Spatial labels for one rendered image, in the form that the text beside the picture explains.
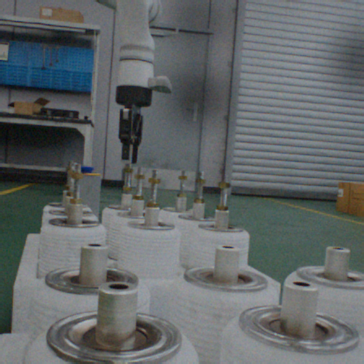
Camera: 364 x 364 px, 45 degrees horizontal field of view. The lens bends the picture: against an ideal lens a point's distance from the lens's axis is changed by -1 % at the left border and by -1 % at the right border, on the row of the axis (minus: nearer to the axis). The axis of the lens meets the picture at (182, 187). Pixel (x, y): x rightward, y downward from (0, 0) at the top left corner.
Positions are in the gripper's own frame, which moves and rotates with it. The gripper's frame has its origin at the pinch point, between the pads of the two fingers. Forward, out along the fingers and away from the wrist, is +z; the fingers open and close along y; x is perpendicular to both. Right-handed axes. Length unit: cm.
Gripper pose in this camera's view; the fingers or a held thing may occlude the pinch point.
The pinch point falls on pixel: (129, 157)
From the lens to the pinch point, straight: 92.3
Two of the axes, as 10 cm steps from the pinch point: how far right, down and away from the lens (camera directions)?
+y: -0.7, 0.5, -10.0
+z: -0.8, 10.0, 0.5
